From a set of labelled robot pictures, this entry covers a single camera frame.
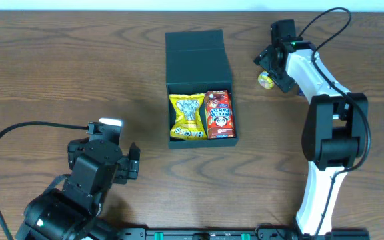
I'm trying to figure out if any yellow candy tube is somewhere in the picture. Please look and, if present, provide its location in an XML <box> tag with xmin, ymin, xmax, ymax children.
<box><xmin>257</xmin><ymin>71</ymin><xmax>275</xmax><ymax>89</ymax></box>

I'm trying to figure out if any yellow Hacks candy bag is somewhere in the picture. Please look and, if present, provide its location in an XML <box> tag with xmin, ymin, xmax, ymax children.
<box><xmin>169</xmin><ymin>93</ymin><xmax>207</xmax><ymax>141</ymax></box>

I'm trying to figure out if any red Hello Panda box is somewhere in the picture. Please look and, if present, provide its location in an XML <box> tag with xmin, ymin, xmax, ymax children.
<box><xmin>204</xmin><ymin>90</ymin><xmax>236</xmax><ymax>139</ymax></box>

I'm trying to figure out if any black box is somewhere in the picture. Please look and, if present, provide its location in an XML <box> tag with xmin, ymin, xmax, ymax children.
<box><xmin>165</xmin><ymin>29</ymin><xmax>239</xmax><ymax>150</ymax></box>

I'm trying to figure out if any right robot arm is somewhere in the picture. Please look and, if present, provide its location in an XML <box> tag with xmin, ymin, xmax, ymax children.
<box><xmin>254</xmin><ymin>19</ymin><xmax>370</xmax><ymax>239</ymax></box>

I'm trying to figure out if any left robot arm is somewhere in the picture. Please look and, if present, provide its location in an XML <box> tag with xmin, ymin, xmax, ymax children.
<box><xmin>15</xmin><ymin>133</ymin><xmax>141</xmax><ymax>240</ymax></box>

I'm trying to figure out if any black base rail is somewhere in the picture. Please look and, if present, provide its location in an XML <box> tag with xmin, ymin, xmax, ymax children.
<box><xmin>111</xmin><ymin>223</ymin><xmax>371</xmax><ymax>240</ymax></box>

